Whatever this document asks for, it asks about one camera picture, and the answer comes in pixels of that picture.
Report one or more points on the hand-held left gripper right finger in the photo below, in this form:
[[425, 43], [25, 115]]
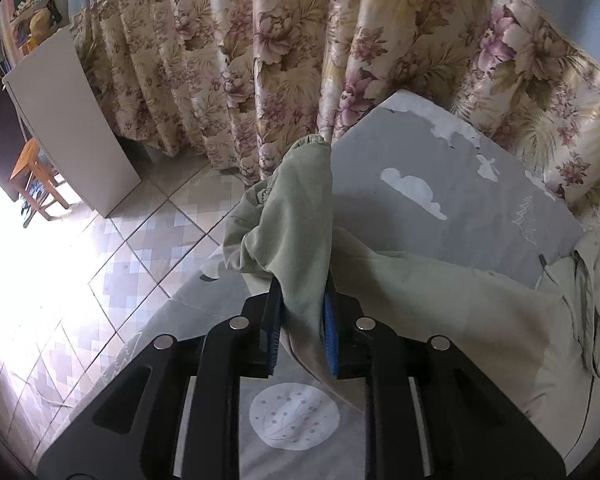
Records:
[[330, 335]]

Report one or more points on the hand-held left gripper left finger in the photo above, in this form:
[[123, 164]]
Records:
[[274, 332]]

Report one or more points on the pale green jacket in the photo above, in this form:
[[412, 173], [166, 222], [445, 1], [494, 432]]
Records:
[[300, 220]]

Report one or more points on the grey printed bed sheet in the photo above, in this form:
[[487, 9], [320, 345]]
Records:
[[420, 160]]

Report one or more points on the floral curtain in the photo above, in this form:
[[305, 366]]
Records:
[[220, 60]]

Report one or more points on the white board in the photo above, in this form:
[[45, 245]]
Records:
[[75, 120]]

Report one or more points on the wooden stool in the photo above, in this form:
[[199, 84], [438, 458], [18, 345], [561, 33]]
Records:
[[30, 160]]

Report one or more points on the yellow plush toy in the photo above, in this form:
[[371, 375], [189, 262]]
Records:
[[42, 22]]

